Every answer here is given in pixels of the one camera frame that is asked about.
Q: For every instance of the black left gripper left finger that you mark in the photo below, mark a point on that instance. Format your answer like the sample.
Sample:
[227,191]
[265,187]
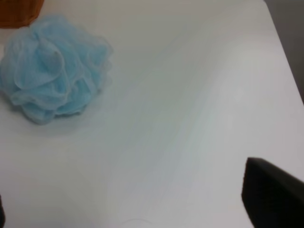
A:
[2,215]

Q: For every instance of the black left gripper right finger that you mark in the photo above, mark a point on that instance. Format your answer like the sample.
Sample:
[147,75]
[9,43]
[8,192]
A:
[272,197]

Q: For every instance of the orange woven basket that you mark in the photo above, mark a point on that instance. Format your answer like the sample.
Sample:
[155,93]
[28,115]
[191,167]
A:
[15,14]

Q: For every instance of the blue mesh bath sponge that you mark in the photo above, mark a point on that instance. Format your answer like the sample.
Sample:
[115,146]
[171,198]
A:
[53,68]

